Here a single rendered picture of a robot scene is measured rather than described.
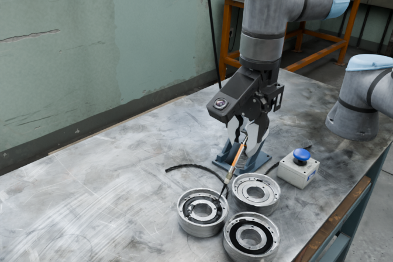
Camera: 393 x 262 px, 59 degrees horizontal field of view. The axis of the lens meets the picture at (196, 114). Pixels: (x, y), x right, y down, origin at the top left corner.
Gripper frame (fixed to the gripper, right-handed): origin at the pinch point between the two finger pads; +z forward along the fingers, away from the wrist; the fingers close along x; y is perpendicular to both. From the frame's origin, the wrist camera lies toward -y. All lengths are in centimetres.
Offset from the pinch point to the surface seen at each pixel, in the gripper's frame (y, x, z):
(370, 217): 112, -16, 94
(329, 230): 32, -15, 38
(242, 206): -3.4, -4.2, 10.5
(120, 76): 82, 154, 60
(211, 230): -12.7, -3.7, 10.3
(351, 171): 28.9, -15.5, 13.3
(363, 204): 66, -16, 51
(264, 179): 6.7, -3.2, 10.1
